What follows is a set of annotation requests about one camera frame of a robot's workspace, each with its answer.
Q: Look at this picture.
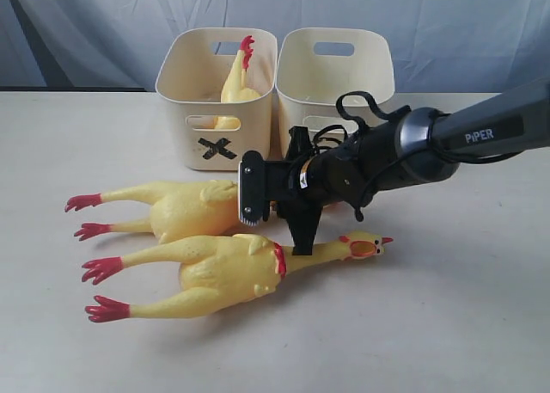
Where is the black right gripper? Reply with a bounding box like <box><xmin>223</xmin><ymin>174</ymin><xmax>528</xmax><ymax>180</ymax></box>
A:
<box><xmin>263</xmin><ymin>126</ymin><xmax>370</xmax><ymax>255</ymax></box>

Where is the broken yellow rubber chicken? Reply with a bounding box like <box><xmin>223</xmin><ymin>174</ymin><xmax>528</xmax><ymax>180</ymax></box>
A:
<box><xmin>212</xmin><ymin>35</ymin><xmax>260</xmax><ymax>130</ymax></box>

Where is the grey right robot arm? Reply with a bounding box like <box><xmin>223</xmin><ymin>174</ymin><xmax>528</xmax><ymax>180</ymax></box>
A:
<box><xmin>241</xmin><ymin>79</ymin><xmax>549</xmax><ymax>255</ymax></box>

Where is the cream bin marked O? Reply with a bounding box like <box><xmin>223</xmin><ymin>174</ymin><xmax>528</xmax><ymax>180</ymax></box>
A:
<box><xmin>275</xmin><ymin>28</ymin><xmax>395</xmax><ymax>155</ymax></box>

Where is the cream bin marked X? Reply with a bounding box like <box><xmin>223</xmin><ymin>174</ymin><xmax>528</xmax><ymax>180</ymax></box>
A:
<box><xmin>156</xmin><ymin>28</ymin><xmax>278</xmax><ymax>171</ymax></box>

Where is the blue backdrop curtain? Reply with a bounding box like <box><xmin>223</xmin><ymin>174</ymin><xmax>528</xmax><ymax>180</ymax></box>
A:
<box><xmin>1</xmin><ymin>0</ymin><xmax>549</xmax><ymax>92</ymax></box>

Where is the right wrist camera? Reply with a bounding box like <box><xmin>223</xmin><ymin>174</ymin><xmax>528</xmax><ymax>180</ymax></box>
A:
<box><xmin>238</xmin><ymin>150</ymin><xmax>269</xmax><ymax>227</ymax></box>

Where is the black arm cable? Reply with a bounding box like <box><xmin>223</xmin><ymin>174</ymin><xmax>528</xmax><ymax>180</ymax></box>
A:
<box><xmin>311</xmin><ymin>91</ymin><xmax>529</xmax><ymax>222</ymax></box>

